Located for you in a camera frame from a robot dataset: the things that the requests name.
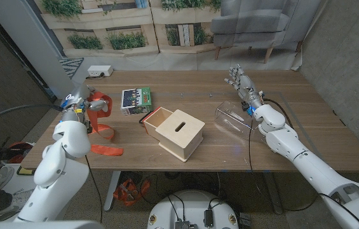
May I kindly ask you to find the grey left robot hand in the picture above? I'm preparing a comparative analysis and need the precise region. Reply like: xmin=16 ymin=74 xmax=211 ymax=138
xmin=60 ymin=84 xmax=109 ymax=123

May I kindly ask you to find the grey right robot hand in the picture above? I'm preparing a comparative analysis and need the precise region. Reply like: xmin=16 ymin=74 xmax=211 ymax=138
xmin=224 ymin=63 xmax=264 ymax=109

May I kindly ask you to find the orange ribbon spool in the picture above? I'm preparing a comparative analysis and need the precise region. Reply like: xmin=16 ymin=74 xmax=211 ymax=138
xmin=86 ymin=91 xmax=125 ymax=157

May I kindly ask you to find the clear plastic clamshell container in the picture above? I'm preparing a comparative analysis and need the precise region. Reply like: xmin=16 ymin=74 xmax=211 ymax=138
xmin=214 ymin=101 xmax=268 ymax=143

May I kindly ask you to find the wooden drawer box with slot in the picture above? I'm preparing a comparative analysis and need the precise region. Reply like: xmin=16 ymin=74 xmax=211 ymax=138
xmin=142 ymin=106 xmax=206 ymax=163

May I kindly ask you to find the white power strip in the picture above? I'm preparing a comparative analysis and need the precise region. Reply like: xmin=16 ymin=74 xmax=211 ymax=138
xmin=87 ymin=65 xmax=114 ymax=78

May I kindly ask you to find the green Peanuts puzzle box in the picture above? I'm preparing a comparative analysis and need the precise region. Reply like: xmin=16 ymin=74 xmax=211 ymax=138
xmin=120 ymin=87 xmax=153 ymax=116

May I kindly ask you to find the red object on floor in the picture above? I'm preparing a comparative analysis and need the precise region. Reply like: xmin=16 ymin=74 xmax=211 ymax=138
xmin=3 ymin=141 xmax=36 ymax=163

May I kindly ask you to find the yellow floor pad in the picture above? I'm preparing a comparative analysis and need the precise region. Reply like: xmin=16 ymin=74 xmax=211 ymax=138
xmin=17 ymin=165 xmax=36 ymax=176

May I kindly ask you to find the printed garden armchair backdrop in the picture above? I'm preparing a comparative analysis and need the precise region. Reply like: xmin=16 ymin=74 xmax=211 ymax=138
xmin=32 ymin=0 xmax=322 ymax=71

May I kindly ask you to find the white table leg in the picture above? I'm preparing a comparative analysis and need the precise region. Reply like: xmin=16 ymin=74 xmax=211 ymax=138
xmin=103 ymin=170 xmax=122 ymax=212

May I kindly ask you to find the orange tool under table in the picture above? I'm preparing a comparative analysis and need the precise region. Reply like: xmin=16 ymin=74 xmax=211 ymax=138
xmin=112 ymin=178 xmax=151 ymax=207

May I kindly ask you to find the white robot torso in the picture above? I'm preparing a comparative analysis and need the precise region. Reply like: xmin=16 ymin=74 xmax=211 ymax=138
xmin=146 ymin=190 xmax=240 ymax=229

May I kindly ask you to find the black adapter on torso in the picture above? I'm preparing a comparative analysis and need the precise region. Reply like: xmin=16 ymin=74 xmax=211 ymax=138
xmin=203 ymin=209 xmax=214 ymax=228

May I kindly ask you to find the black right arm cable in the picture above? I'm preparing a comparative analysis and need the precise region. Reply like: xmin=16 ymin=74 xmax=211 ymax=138
xmin=248 ymin=98 xmax=359 ymax=226

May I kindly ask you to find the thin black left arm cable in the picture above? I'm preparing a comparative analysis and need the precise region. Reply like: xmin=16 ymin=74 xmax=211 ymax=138
xmin=85 ymin=155 xmax=104 ymax=223

